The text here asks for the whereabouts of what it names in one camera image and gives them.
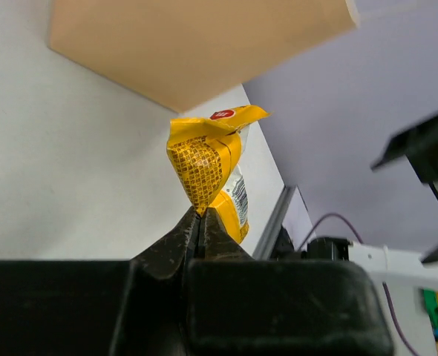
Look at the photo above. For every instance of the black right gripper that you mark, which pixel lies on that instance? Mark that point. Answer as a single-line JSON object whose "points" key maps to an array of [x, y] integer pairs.
{"points": [[419, 145]]}

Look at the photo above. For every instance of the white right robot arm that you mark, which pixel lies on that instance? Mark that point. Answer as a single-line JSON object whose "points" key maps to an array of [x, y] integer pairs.
{"points": [[381, 263]]}

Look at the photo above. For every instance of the aluminium table frame rail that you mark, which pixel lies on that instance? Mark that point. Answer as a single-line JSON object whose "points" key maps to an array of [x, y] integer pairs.
{"points": [[268, 239]]}

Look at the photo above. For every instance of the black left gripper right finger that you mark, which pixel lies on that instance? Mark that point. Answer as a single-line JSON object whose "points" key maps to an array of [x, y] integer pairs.
{"points": [[236, 305]]}

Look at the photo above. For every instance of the yellow snack bar wrapper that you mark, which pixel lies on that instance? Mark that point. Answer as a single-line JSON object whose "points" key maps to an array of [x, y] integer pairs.
{"points": [[205, 154]]}

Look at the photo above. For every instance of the brown paper bag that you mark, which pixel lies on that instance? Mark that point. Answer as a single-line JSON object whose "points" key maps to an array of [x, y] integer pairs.
{"points": [[181, 54]]}

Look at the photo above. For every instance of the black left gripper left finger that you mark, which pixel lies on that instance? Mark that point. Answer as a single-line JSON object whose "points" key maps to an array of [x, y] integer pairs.
{"points": [[99, 307]]}

